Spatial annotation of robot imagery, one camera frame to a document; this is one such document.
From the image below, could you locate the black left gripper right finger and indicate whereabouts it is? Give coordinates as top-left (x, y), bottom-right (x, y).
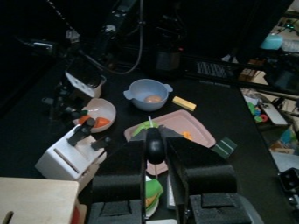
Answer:
top-left (157, 124), bottom-right (255, 224)

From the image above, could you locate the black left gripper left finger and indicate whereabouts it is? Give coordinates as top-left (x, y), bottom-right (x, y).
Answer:
top-left (88, 129), bottom-right (149, 224)

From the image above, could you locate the white toy appliance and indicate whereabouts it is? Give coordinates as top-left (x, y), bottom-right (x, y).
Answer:
top-left (64, 62), bottom-right (108, 99)

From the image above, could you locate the white pink bowl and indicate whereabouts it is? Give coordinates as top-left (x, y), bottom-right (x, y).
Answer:
top-left (72, 97), bottom-right (117, 134)

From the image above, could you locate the dark green striped block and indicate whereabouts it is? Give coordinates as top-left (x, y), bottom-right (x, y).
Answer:
top-left (210, 136), bottom-right (239, 159)

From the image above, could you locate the green toy lettuce leaf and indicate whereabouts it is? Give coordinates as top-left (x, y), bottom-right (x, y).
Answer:
top-left (144, 178), bottom-right (164, 208)

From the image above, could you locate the orange toy carrot piece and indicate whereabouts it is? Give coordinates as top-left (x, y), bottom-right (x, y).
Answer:
top-left (79, 115), bottom-right (112, 129)

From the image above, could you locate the white knife block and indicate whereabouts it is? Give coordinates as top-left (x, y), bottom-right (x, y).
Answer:
top-left (33, 124), bottom-right (108, 192)

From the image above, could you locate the green toy vegetable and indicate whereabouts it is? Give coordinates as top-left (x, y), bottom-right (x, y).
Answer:
top-left (131, 120), bottom-right (160, 137)

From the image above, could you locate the pink plastic tray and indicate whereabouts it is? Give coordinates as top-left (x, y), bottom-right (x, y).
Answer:
top-left (124, 109), bottom-right (218, 177)

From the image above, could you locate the black power adapter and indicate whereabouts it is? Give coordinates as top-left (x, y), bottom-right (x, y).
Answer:
top-left (29, 40), bottom-right (55, 56)

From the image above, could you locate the tan toy egg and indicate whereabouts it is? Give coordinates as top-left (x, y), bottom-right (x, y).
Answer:
top-left (144, 94), bottom-right (164, 104)

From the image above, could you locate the black equipment box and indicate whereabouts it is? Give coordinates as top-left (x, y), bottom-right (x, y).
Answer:
top-left (276, 167), bottom-right (299, 207)

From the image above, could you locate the yellow butter block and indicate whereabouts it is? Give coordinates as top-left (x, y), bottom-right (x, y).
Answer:
top-left (171, 95), bottom-right (198, 112)

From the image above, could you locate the colourful toy pile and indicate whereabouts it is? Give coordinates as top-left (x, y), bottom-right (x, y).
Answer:
top-left (247, 101), bottom-right (270, 123)

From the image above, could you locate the black box on table edge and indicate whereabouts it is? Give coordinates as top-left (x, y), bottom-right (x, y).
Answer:
top-left (155, 50), bottom-right (183, 73)

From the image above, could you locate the teal cup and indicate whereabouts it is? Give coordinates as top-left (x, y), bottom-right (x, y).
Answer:
top-left (259, 33), bottom-right (286, 51)

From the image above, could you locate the blue bowl with handles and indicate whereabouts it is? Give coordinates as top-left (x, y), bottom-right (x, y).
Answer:
top-left (123, 78), bottom-right (173, 113)

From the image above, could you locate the black hanging cable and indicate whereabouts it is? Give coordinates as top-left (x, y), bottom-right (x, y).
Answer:
top-left (79, 0), bottom-right (145, 75)

